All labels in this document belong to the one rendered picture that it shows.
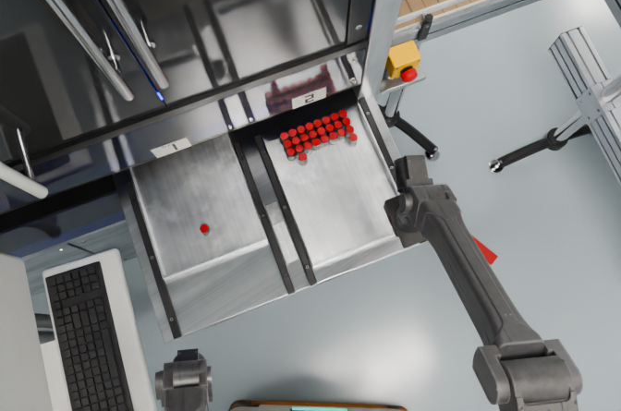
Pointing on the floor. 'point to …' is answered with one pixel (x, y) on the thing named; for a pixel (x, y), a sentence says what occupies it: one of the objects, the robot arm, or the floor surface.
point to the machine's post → (383, 15)
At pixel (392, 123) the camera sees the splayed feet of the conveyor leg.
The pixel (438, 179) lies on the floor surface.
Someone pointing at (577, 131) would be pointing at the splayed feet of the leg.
